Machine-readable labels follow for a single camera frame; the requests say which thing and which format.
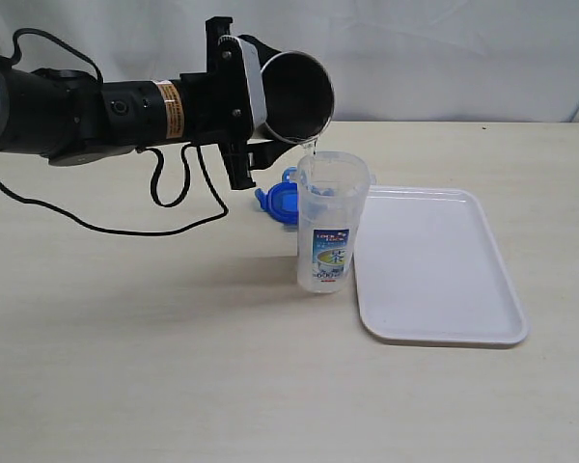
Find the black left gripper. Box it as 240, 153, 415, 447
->
179, 16, 296, 190

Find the stainless steel cup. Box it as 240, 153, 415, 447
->
260, 51, 335, 145

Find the blue bottle lid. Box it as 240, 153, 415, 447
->
255, 167, 299, 227

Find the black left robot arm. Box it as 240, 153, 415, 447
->
0, 16, 305, 189

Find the clear plastic tea bottle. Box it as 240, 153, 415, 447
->
296, 151, 372, 293

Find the white plastic tray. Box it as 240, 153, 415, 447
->
353, 185, 530, 348

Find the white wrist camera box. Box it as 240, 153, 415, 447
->
234, 37, 267, 130

